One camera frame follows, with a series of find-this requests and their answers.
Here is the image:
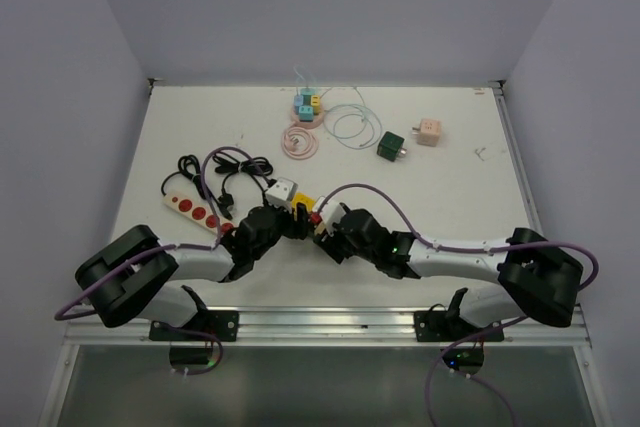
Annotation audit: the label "yellow cube adapter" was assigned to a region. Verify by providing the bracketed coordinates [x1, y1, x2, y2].
[291, 192, 316, 216]

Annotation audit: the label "beige cube adapter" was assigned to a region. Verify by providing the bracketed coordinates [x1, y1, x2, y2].
[313, 223, 329, 243]

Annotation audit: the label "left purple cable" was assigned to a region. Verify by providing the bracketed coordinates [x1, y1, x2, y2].
[53, 145, 274, 323]

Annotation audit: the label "dark green cube adapter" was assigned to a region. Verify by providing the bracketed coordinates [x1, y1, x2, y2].
[376, 131, 407, 162]

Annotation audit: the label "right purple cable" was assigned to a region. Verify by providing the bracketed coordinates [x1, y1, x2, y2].
[319, 183, 601, 298]

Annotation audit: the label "aluminium frame rail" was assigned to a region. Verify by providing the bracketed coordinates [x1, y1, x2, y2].
[64, 304, 591, 348]

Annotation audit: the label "black power strip cord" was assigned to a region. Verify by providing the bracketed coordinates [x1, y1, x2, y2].
[158, 154, 211, 198]

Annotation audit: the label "blue charger cube front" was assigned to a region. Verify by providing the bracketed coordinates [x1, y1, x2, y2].
[297, 105, 315, 122]

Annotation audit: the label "black cord of green strip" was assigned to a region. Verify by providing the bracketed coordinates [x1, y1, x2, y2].
[212, 154, 276, 221]

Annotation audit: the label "pink cube adapter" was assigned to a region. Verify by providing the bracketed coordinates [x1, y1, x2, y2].
[411, 118, 442, 147]

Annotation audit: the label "pink round charging base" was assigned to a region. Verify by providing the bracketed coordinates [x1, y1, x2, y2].
[289, 105, 325, 129]

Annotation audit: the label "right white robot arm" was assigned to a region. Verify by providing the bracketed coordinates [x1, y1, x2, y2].
[311, 205, 583, 340]

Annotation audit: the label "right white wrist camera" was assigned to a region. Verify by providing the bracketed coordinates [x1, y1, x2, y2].
[310, 196, 347, 233]

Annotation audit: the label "purple cable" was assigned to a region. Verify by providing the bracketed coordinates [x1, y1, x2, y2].
[319, 183, 601, 298]
[53, 145, 274, 323]

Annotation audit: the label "beige power strip red sockets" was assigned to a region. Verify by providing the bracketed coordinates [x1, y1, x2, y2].
[162, 190, 235, 234]

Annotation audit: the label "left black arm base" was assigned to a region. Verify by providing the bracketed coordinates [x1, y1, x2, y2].
[149, 285, 239, 376]

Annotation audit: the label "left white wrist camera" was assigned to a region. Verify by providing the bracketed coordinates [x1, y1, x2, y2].
[264, 178, 298, 211]

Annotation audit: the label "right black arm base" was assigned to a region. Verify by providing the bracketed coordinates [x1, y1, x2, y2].
[413, 288, 504, 374]

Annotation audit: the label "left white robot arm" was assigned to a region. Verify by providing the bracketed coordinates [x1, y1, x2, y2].
[75, 204, 313, 340]

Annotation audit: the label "light green coiled cable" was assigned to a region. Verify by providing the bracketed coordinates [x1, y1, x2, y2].
[319, 85, 381, 148]

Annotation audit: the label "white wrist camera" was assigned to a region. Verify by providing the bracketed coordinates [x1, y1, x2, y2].
[264, 178, 298, 211]
[310, 196, 347, 233]

